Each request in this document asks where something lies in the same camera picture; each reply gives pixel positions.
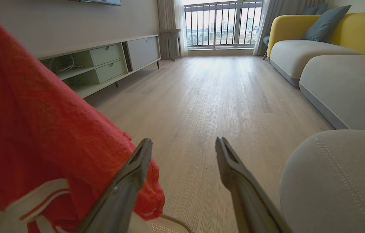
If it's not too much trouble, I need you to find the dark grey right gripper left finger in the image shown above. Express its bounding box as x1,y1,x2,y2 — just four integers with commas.
77,138,153,233

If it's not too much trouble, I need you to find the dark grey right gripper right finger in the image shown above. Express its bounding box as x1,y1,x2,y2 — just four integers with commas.
215,137,292,233

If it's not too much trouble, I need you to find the red knitted garment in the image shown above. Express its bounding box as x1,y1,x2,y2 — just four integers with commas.
0,6,166,233

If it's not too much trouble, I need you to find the cream plastic laundry basket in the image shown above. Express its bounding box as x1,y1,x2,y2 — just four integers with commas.
146,214,194,233

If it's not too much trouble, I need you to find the round grey upholstered seat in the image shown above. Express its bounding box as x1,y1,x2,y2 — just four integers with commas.
279,129,365,233

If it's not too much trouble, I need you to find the low white TV console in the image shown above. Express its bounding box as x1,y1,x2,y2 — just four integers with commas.
35,34,161,99

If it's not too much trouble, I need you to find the yellow and grey sofa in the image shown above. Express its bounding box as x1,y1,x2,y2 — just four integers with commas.
267,12,365,132

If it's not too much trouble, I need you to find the small grey slatted side table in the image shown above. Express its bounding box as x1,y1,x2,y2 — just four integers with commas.
159,29,182,61

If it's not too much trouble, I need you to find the grey window balcony railing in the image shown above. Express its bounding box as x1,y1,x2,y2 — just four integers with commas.
184,0,263,50

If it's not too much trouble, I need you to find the beige sheer curtain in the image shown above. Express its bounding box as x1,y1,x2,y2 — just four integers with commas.
157,0,189,58

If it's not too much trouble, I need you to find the grey curtain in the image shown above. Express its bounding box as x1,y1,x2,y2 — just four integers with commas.
253,0,327,56

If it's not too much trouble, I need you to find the large blue-grey cushion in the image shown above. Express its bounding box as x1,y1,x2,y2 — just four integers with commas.
301,5,352,42

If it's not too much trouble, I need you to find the black flat screen television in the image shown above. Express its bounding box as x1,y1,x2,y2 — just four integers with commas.
69,0,122,6

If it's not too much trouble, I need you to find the small blue-grey cushion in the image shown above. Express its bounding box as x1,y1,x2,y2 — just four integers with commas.
302,3,329,15

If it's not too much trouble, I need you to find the white cable bundle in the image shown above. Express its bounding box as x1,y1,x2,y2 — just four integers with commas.
49,54,85,74

